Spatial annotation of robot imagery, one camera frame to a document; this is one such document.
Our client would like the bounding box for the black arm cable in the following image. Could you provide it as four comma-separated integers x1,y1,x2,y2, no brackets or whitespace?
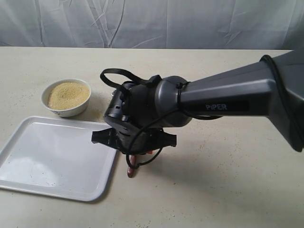
100,54,304,170

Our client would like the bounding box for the brown wooden spoon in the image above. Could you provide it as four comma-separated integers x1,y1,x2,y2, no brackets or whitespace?
126,155,137,178

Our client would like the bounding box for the white floral ceramic bowl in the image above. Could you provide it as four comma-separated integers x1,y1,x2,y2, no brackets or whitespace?
41,79,92,117

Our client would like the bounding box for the white backdrop curtain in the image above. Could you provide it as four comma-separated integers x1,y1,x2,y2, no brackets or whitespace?
0,0,304,49

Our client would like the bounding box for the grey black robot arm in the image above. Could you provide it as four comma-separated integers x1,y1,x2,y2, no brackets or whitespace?
91,49,304,155

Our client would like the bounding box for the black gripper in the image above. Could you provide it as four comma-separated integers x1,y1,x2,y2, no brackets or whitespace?
91,123,177,155

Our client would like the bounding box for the white rectangular plastic tray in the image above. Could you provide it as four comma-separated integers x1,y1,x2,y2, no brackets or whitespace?
0,116,116,202

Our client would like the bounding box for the tan grain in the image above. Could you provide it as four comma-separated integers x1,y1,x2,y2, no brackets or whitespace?
48,82,90,110

